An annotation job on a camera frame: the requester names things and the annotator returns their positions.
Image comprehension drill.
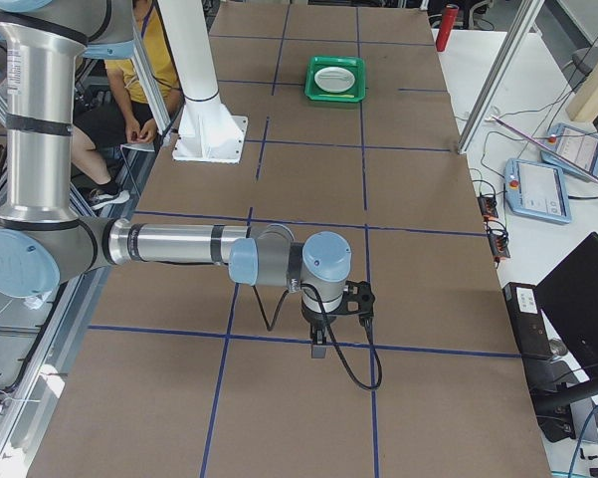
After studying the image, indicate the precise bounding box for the white round plate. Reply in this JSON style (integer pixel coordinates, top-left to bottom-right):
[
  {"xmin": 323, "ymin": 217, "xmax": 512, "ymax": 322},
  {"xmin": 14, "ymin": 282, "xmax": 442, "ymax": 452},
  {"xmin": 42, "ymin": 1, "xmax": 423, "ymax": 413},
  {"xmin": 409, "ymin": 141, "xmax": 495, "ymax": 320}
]
[{"xmin": 313, "ymin": 67, "xmax": 356, "ymax": 94}]

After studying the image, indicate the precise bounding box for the aluminium frame post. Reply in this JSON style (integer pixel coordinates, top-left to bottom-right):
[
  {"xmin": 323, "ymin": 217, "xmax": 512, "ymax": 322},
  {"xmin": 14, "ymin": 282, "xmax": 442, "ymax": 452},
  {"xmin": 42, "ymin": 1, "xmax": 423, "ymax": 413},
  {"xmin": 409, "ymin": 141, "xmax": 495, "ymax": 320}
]
[{"xmin": 457, "ymin": 0, "xmax": 544, "ymax": 154}]

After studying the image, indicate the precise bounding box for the far blue teach pendant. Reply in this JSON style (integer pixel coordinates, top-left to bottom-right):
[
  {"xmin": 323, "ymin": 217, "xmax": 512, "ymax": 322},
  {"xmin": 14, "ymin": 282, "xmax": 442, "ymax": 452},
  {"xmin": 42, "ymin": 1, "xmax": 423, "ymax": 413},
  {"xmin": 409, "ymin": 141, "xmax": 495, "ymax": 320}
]
[{"xmin": 544, "ymin": 123, "xmax": 598, "ymax": 175}]

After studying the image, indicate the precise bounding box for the black desktop box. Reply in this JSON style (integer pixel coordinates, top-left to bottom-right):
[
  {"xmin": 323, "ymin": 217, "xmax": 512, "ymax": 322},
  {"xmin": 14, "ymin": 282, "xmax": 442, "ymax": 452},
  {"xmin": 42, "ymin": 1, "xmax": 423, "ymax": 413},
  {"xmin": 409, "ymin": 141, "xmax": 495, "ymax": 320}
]
[{"xmin": 502, "ymin": 282, "xmax": 559, "ymax": 361}]

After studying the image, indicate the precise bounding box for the near blue teach pendant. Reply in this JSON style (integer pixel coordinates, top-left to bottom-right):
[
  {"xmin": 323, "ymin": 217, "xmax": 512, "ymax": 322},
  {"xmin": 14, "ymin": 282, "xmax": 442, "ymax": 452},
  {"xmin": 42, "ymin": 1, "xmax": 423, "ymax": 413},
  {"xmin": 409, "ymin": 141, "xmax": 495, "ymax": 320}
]
[{"xmin": 504, "ymin": 158, "xmax": 572, "ymax": 224}]

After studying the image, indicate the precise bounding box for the wooden beam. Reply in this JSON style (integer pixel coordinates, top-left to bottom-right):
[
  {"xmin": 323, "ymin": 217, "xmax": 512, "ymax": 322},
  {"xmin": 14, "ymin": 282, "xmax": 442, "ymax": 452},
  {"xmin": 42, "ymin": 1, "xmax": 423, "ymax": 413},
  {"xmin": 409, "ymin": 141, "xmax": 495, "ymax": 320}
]
[{"xmin": 565, "ymin": 44, "xmax": 598, "ymax": 122}]

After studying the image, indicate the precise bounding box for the black computer monitor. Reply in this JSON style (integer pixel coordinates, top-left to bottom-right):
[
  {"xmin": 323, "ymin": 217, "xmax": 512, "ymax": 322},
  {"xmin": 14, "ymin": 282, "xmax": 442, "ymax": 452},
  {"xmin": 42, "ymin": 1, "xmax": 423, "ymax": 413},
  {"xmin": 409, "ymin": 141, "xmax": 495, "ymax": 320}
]
[{"xmin": 536, "ymin": 232, "xmax": 598, "ymax": 378}]

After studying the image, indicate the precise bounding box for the seated person yellow shirt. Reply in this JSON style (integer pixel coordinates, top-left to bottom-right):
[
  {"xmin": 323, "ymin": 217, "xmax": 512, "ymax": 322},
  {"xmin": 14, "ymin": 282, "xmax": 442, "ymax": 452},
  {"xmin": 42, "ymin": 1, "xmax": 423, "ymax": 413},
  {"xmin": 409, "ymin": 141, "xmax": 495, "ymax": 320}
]
[{"xmin": 71, "ymin": 1, "xmax": 182, "ymax": 211}]

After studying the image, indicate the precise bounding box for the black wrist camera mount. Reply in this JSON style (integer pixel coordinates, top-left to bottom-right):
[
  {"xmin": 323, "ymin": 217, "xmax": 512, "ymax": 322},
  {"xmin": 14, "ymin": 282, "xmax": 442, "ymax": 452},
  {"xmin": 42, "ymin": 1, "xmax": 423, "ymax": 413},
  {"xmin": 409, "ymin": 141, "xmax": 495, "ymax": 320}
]
[{"xmin": 340, "ymin": 281, "xmax": 375, "ymax": 320}]

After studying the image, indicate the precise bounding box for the red cylinder bottle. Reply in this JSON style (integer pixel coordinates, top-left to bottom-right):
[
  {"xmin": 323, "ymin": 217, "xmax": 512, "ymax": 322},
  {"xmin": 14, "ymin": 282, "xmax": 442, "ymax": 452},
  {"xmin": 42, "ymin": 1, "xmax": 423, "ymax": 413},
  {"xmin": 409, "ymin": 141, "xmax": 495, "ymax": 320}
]
[{"xmin": 435, "ymin": 4, "xmax": 460, "ymax": 52}]

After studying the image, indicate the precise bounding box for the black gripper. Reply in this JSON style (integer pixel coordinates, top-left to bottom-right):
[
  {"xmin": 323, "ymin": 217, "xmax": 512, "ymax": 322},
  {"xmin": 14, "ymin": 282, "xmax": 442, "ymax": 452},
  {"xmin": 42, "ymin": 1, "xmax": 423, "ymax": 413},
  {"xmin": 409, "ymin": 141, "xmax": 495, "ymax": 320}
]
[{"xmin": 301, "ymin": 296, "xmax": 327, "ymax": 359}]

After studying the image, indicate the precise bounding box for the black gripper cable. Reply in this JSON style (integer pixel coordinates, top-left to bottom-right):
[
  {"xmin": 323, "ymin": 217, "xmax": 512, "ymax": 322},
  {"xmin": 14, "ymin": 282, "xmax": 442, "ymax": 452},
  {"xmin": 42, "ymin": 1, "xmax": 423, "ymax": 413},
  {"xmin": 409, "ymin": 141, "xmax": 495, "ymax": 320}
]
[{"xmin": 252, "ymin": 283, "xmax": 383, "ymax": 391}]

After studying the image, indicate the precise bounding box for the green plastic tray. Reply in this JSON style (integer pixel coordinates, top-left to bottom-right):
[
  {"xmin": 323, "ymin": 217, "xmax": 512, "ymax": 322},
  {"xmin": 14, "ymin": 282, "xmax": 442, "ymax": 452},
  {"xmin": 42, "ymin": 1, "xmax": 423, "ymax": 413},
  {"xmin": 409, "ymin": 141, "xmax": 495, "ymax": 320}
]
[{"xmin": 304, "ymin": 55, "xmax": 366, "ymax": 103}]

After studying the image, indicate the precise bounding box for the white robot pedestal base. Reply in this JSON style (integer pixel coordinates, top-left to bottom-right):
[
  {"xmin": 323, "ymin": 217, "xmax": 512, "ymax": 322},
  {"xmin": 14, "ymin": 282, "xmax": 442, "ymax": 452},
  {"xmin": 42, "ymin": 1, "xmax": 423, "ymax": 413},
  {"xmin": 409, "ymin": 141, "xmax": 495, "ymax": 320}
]
[{"xmin": 158, "ymin": 0, "xmax": 248, "ymax": 164}]

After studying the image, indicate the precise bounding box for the blue teach pendant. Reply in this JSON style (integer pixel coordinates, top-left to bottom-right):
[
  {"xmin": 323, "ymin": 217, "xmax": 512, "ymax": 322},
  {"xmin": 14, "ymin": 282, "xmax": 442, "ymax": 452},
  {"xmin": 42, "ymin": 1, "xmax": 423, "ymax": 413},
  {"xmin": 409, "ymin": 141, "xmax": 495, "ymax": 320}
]
[
  {"xmin": 504, "ymin": 158, "xmax": 572, "ymax": 224},
  {"xmin": 544, "ymin": 123, "xmax": 598, "ymax": 175}
]

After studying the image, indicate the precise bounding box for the orange black adapter board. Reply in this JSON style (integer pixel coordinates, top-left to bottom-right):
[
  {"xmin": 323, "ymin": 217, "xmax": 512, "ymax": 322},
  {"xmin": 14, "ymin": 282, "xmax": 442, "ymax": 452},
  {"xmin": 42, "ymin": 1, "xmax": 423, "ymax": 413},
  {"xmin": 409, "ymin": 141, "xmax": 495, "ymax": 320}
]
[{"xmin": 477, "ymin": 194, "xmax": 498, "ymax": 220}]

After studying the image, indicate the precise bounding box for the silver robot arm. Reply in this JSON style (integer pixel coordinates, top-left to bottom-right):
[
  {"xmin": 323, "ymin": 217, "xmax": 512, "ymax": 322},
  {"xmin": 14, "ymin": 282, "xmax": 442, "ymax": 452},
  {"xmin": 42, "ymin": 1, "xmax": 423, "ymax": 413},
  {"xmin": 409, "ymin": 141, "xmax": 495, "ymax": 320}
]
[{"xmin": 0, "ymin": 1, "xmax": 354, "ymax": 358}]

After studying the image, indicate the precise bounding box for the yellow plastic spoon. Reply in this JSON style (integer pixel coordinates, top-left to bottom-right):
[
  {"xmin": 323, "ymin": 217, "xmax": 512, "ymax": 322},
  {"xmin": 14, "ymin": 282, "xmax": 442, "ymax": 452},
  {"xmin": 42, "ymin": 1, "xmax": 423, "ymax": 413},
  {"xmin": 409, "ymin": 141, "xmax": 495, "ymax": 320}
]
[{"xmin": 319, "ymin": 94, "xmax": 355, "ymax": 101}]

